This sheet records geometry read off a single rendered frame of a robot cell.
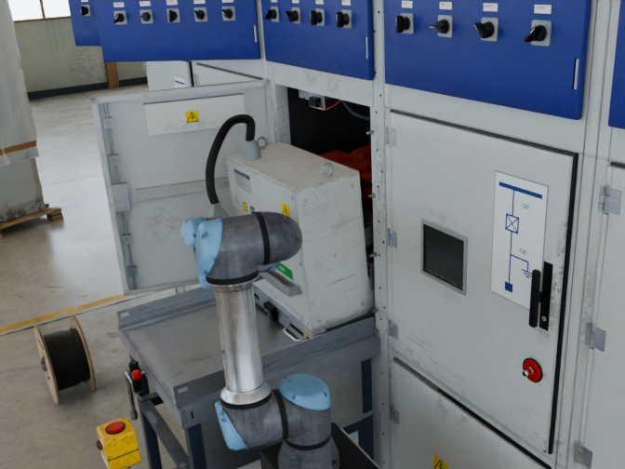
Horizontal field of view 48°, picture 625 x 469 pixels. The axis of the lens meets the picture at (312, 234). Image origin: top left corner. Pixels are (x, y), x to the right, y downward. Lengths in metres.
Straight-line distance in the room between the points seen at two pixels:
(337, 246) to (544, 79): 0.89
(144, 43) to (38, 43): 10.43
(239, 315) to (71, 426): 2.14
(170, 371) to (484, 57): 1.29
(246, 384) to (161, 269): 1.19
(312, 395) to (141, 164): 1.25
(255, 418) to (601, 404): 0.74
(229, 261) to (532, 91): 0.72
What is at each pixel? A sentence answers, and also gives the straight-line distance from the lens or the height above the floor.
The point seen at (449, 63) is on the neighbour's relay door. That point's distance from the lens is 1.71.
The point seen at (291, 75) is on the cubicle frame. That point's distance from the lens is 2.41.
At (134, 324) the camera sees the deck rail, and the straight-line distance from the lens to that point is 2.52.
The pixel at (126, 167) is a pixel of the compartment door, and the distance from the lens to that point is 2.58.
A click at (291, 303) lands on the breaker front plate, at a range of 2.27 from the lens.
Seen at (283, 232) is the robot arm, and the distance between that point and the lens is 1.50.
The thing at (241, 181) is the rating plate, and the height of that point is 1.30.
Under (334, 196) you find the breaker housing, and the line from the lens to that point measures 2.07.
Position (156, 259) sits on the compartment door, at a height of 0.96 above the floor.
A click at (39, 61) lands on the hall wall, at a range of 13.17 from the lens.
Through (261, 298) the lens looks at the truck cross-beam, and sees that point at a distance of 2.46.
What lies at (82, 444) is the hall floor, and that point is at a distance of 3.44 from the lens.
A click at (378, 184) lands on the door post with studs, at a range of 2.06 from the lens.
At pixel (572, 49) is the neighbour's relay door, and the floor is 1.78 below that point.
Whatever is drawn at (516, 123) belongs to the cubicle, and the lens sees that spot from 1.61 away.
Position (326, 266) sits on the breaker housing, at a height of 1.10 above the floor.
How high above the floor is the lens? 1.97
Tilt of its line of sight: 21 degrees down
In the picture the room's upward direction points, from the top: 3 degrees counter-clockwise
